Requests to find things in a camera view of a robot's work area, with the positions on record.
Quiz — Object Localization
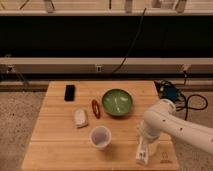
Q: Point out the blue power box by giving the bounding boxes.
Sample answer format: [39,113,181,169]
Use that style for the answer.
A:
[160,85,179,102]

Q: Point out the left wall outlet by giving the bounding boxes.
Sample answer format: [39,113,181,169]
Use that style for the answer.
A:
[7,66,15,73]

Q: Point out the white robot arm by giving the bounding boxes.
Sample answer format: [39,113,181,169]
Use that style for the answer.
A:
[139,99,213,154]

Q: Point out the black smartphone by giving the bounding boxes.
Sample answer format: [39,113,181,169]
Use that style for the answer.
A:
[64,85,75,101]

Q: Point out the white plastic bottle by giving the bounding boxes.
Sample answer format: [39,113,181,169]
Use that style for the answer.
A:
[136,138,149,165]

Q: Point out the clear plastic cup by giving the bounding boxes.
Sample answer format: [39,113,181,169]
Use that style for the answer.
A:
[89,126,112,150]

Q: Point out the black hanging cable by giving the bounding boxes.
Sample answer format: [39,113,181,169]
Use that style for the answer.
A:
[111,7,147,74]

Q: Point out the green ceramic bowl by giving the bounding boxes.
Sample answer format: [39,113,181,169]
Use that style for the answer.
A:
[101,89,133,117]

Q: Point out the red oval ring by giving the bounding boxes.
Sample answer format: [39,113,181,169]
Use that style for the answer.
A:
[91,98,102,120]

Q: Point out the white wall outlet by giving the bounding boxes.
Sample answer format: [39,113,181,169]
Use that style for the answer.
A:
[97,66,102,72]

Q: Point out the black floor cable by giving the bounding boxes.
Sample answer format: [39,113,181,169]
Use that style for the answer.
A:
[154,71,209,121]

